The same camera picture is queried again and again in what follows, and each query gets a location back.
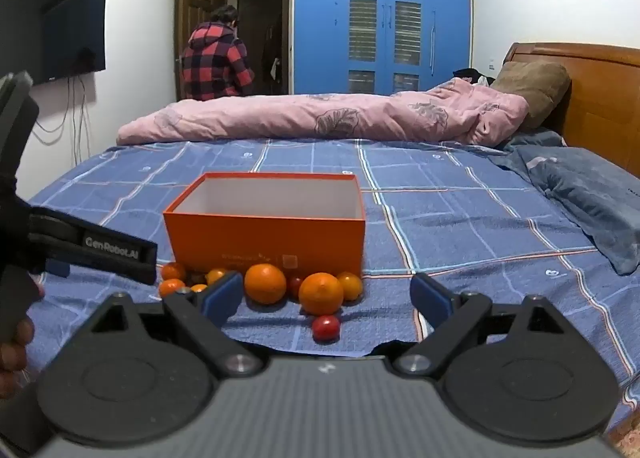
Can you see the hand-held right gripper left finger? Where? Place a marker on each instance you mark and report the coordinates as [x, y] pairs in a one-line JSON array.
[[223, 297]]

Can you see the black wall television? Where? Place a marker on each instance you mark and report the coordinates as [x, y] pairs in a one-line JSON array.
[[55, 32]]

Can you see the dark clothing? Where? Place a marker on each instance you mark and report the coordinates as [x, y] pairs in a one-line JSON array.
[[470, 73]]

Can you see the dark hanging coat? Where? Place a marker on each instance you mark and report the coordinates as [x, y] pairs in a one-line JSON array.
[[270, 47]]

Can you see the grey-blue blanket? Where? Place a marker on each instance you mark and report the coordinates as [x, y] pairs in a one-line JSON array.
[[590, 193]]

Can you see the brown wooden door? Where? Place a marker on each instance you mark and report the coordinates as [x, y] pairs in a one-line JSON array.
[[197, 12]]

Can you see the dark red cherry tomato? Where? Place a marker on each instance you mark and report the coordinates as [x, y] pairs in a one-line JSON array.
[[294, 284]]

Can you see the wooden headboard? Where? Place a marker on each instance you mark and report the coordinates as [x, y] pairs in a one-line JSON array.
[[605, 97]]

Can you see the person's left hand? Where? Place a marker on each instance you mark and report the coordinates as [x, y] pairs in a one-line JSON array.
[[15, 363]]

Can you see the small orange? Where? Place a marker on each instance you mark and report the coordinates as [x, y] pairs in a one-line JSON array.
[[171, 288], [173, 271], [198, 288], [352, 286], [215, 276]]

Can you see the large orange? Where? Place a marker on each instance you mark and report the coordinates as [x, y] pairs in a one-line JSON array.
[[265, 284], [321, 294]]

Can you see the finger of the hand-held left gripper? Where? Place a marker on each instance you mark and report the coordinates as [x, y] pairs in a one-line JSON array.
[[58, 268], [100, 244]]

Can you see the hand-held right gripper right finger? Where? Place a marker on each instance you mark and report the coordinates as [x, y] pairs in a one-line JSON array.
[[430, 299]]

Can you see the brown pillow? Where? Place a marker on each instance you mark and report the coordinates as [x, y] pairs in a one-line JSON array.
[[532, 90]]

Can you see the blue plaid bed sheet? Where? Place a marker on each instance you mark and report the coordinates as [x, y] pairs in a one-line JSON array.
[[440, 218]]

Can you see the orange cardboard box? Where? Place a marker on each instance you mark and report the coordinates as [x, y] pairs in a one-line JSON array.
[[265, 233]]

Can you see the blue wardrobe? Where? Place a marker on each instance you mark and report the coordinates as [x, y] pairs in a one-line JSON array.
[[382, 17]]

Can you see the pink floral duvet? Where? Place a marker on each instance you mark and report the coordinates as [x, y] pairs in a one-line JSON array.
[[310, 117]]

